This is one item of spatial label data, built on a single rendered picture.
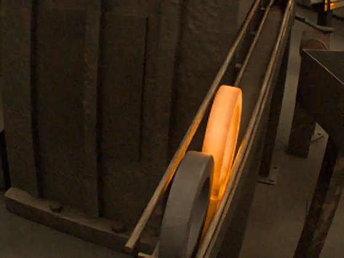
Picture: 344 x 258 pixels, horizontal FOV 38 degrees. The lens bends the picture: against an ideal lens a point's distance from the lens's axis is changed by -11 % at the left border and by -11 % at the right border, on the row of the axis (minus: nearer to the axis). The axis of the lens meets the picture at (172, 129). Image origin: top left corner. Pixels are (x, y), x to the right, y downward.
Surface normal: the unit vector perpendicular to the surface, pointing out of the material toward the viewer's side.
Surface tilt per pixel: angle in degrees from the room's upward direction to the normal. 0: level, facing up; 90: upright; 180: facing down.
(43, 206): 0
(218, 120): 39
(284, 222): 0
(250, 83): 6
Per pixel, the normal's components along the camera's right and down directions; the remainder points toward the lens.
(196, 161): 0.07, -0.88
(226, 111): -0.07, -0.56
